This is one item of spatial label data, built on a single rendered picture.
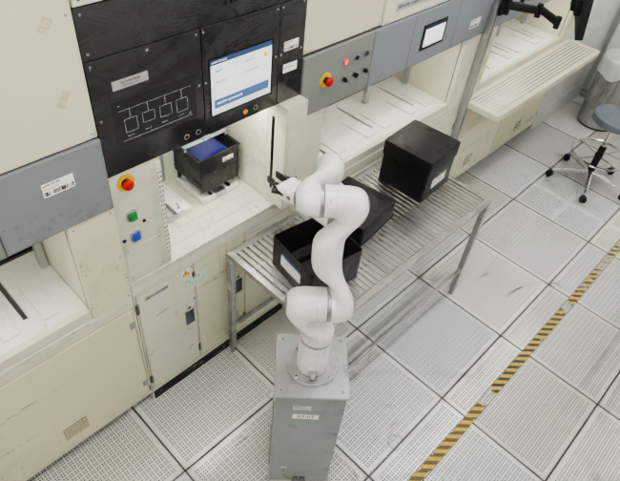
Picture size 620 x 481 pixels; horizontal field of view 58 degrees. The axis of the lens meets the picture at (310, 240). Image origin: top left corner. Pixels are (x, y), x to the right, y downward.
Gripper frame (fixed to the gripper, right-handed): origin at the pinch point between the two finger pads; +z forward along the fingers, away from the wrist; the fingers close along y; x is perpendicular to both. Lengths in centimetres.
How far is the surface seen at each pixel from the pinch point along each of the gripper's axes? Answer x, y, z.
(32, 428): -79, -113, 16
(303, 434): -73, -39, -63
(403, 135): -18, 91, 0
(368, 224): -33, 39, -23
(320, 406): -50, -36, -66
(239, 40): 53, -5, 15
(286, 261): -32.3, -6.0, -15.4
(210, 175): -16.6, -5.7, 34.8
